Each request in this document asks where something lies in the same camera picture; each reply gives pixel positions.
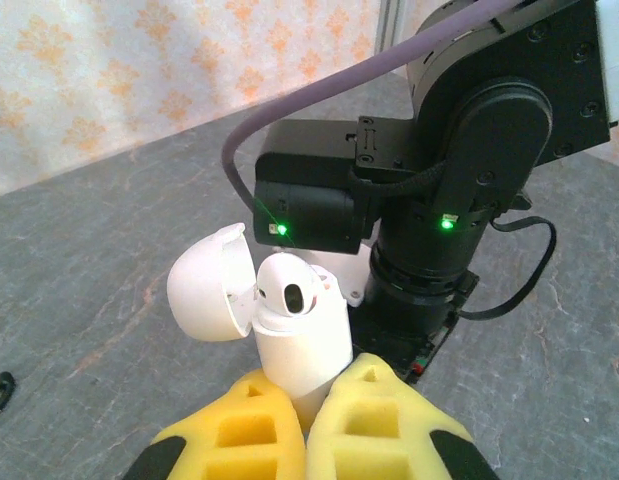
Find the aluminium frame post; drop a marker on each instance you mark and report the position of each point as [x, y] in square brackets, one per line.
[389, 25]

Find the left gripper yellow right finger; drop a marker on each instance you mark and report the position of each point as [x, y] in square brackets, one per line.
[334, 450]

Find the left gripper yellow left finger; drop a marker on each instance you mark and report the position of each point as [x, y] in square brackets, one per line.
[284, 450]

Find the white earbud charging case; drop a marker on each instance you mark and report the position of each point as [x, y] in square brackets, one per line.
[309, 355]

